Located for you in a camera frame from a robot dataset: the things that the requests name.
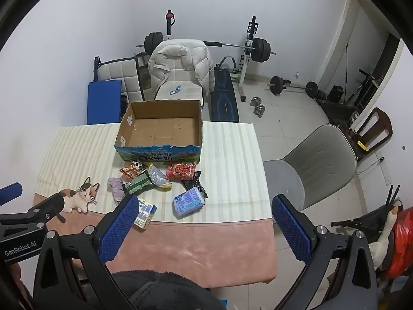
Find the cardboard box with blue print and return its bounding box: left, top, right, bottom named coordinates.
left=114, top=99, right=204, bottom=162

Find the black cylindrical object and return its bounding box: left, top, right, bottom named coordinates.
left=327, top=86, right=344, bottom=102

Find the beige upholstered chair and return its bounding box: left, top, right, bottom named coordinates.
left=153, top=68, right=205, bottom=104

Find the black snack packet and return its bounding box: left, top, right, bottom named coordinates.
left=181, top=172, right=208, bottom=199

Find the cream striped tablecloth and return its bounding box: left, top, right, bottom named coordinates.
left=34, top=123, right=272, bottom=223

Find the orange snack packet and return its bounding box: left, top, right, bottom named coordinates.
left=119, top=161, right=144, bottom=181

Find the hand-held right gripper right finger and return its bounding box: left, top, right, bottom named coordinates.
left=271, top=194, right=379, bottom=310

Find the cream and blue tissue packet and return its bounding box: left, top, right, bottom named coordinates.
left=134, top=198, right=157, bottom=230

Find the white puffer jacket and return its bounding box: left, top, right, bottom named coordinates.
left=148, top=39, right=215, bottom=96

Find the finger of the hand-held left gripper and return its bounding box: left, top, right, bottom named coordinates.
left=0, top=182, right=23, bottom=206
left=27, top=192, right=67, bottom=231

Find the black exercise machine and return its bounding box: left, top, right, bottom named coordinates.
left=350, top=69, right=384, bottom=110

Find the white door frame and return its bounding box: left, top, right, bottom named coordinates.
left=318, top=0, right=404, bottom=97

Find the dark fleece clothing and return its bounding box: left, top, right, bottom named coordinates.
left=111, top=269, right=226, bottom=310

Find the brown wooden chair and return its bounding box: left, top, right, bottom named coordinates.
left=348, top=107, right=393, bottom=162

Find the blue padded panel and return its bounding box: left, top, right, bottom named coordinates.
left=86, top=80, right=122, bottom=125

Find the calico cat plush toy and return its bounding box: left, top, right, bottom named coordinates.
left=57, top=176, right=100, bottom=223

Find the yellow silver snack packet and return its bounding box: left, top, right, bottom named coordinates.
left=148, top=165, right=173, bottom=189

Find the black metal frame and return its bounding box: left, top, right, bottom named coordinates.
left=93, top=56, right=136, bottom=82

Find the white goose plush toy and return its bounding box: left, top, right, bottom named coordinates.
left=368, top=205, right=401, bottom=270

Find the grey shell chair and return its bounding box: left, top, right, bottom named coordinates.
left=263, top=124, right=357, bottom=210

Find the black metal object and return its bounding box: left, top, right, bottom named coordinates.
left=331, top=184, right=402, bottom=233

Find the green snack packet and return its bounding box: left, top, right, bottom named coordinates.
left=123, top=171, right=154, bottom=196

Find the red plastic bag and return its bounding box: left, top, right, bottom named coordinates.
left=385, top=207, right=413, bottom=280

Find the white padded bench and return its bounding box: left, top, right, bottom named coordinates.
left=97, top=57, right=144, bottom=102

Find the red snack packet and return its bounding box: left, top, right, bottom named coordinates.
left=165, top=161, right=197, bottom=181

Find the short barbell with black plates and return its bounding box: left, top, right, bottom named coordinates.
left=267, top=76, right=318, bottom=99

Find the purple cloth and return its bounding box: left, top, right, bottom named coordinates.
left=107, top=177, right=126, bottom=205

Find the long barbell with black plates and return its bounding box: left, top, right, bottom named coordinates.
left=136, top=32, right=277, bottom=63

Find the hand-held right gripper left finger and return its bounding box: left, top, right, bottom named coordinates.
left=32, top=195, right=141, bottom=310

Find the black and blue weight bench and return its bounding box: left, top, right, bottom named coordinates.
left=211, top=56, right=241, bottom=123

